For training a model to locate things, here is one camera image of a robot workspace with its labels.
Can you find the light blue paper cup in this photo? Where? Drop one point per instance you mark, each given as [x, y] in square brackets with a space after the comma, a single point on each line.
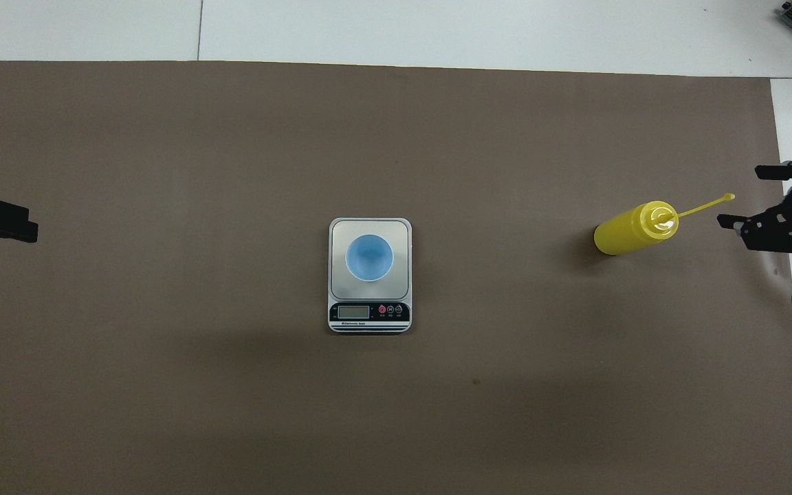
[368, 258]

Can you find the silver digital kitchen scale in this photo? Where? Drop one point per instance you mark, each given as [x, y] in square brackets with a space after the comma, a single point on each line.
[368, 320]

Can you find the yellow squeeze bottle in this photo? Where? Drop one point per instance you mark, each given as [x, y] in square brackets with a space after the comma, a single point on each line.
[626, 230]

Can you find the brown paper table mat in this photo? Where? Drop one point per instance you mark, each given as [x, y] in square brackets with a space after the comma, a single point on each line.
[231, 137]

